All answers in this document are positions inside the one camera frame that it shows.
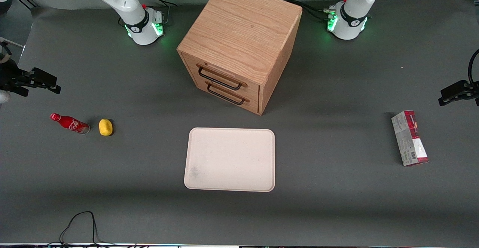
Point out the grey and red carton box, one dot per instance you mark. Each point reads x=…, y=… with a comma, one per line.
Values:
x=409, y=139

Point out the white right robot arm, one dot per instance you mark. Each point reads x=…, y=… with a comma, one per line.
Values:
x=127, y=5

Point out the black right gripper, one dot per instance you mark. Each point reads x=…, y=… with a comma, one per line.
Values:
x=11, y=77

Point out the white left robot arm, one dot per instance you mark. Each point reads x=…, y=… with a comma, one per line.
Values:
x=353, y=12

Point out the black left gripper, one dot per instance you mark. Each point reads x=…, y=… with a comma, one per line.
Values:
x=468, y=89

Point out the oak wooden drawer cabinet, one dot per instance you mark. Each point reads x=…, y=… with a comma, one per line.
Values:
x=239, y=34

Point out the cream rectangular plastic tray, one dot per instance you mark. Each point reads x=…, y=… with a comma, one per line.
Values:
x=230, y=160

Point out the red coke bottle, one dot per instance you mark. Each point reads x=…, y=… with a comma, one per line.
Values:
x=71, y=124

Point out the yellow lemon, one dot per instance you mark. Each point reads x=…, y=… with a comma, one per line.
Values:
x=105, y=127

